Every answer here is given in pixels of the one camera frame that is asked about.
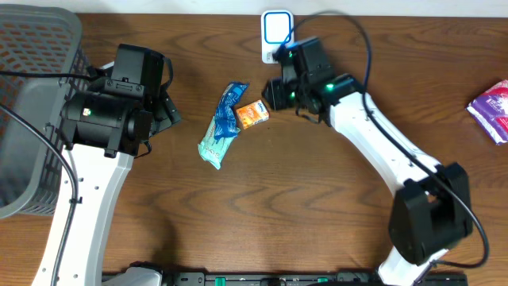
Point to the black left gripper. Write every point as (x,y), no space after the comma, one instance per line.
(167,112)

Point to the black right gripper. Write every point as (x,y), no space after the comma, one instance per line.
(274,94)

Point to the orange Kleenex tissue pack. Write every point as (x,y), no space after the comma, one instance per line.
(252,114)

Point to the blue snack wrapper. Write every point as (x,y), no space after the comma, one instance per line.
(224,118)

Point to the mint green wipes pack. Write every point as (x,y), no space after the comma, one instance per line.
(212,150)

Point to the purple Carefree pad pack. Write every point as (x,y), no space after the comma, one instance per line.
(490,111)

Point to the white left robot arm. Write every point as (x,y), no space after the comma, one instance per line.
(103,128)

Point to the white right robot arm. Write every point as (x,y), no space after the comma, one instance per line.
(429,213)

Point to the white barcode scanner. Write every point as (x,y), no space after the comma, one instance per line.
(276,29)

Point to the grey plastic mesh basket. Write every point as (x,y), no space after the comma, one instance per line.
(41,49)

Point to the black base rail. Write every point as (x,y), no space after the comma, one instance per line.
(339,278)

